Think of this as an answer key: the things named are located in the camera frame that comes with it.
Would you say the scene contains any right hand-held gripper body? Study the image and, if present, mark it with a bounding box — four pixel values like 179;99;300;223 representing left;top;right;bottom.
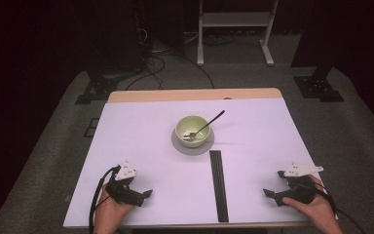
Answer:
278;162;324;205

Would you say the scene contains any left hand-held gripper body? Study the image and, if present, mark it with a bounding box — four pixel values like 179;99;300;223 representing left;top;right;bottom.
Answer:
105;160;145;208

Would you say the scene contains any black textured chopstick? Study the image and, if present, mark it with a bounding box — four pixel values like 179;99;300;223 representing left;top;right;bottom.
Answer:
218;149;230;224
216;149;228;224

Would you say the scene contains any black ruler strip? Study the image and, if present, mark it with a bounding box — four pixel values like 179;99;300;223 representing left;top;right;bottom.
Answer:
208;149;230;224

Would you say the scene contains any pale green bowl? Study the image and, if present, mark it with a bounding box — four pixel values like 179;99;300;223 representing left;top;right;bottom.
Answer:
174;115;212;149

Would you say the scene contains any person's left hand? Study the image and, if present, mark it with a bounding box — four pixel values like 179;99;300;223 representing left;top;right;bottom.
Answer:
93;184;134;234

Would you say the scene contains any person's right hand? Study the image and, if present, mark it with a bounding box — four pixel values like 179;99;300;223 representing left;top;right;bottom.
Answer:
281;175;344;234

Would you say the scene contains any white table sheet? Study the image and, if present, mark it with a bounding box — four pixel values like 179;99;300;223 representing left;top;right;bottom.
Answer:
62;97;339;228

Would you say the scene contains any grey round saucer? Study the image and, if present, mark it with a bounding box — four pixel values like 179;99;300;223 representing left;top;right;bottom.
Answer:
170;128;215;157

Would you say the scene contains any metal spoon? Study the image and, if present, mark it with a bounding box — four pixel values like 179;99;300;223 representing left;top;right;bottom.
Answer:
182;109;226;141

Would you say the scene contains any black stand base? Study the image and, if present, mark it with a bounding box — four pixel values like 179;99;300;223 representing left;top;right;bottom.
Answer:
293;62;345;103
74;69;120;105

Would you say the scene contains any white metal stand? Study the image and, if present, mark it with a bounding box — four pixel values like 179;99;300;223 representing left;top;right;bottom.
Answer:
197;0;279;67

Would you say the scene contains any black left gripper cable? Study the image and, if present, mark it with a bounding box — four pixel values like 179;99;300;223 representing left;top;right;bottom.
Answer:
89;165;121;234

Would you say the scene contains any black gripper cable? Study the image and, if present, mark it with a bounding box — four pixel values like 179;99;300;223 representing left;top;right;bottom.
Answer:
314;181;367;234
89;165;121;234

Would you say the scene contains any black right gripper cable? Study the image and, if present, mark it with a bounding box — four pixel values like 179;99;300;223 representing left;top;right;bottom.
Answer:
314;181;367;234

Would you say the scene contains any black floor cable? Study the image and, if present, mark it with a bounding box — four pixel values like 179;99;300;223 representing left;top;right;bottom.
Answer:
167;53;215;90
125;56;167;92

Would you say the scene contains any black cable bundle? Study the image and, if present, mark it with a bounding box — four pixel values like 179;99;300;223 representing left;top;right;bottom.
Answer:
204;33;238;47

